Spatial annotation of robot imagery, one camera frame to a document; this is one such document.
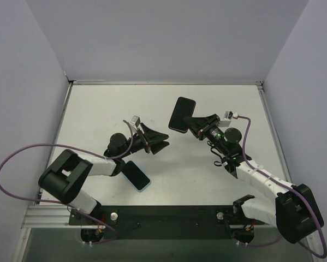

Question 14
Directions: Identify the phone in light blue case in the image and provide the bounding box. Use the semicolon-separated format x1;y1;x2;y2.
122;161;151;192

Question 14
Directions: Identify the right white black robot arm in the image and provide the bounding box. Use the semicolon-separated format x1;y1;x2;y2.
183;111;324;243

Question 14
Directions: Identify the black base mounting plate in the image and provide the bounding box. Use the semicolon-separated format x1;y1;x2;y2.
68;205;261;242

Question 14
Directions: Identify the aluminium table frame rail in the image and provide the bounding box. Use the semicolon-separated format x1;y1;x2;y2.
21;79;316;230

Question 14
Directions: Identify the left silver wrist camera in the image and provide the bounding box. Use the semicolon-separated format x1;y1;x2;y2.
129;116;141;129

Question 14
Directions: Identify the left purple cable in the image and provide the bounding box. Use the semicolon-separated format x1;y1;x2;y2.
0;120;138;243

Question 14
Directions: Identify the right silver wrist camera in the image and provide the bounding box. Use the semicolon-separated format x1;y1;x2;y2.
218;111;239;128

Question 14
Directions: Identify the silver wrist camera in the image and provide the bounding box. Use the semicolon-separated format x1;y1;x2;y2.
129;116;141;129
218;111;239;128

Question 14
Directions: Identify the black phone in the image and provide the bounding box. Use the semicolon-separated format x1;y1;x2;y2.
168;97;196;133

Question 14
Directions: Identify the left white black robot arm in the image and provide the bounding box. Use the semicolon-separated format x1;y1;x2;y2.
38;123;169;225

